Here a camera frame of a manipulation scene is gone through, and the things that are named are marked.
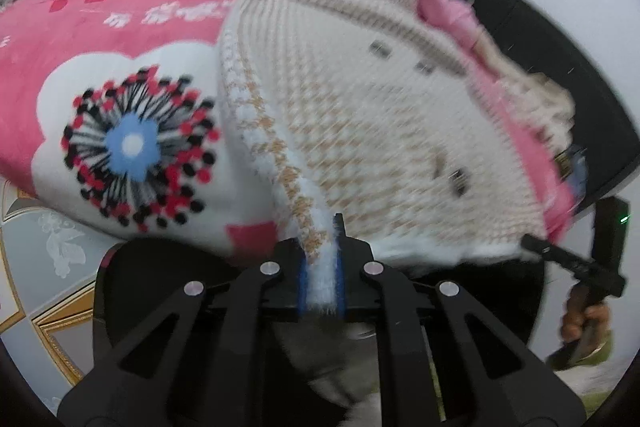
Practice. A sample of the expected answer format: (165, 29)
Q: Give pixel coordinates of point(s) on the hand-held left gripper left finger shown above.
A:
(302, 287)

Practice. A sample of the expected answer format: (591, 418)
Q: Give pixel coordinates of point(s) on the green fluffy rug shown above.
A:
(585, 382)

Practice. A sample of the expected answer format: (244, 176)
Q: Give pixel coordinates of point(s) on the person's right hand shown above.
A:
(575, 332)

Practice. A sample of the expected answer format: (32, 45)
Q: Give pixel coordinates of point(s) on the black padded headboard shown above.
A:
(575, 82)

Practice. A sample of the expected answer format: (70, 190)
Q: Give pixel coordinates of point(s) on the blue denim garment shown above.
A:
(579, 184)

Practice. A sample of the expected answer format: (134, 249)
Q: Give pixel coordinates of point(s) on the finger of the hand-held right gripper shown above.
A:
(550, 252)

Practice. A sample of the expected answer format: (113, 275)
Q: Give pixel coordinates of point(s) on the pink floral bed blanket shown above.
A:
(125, 32)

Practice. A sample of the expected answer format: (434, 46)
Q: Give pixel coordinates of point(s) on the beige white houndstooth coat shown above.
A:
(375, 132)

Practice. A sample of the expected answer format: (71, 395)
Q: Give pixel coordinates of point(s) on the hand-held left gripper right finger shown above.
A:
(341, 287)

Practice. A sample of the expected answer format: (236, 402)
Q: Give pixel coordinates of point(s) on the cream fluffy garment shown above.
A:
(545, 107)

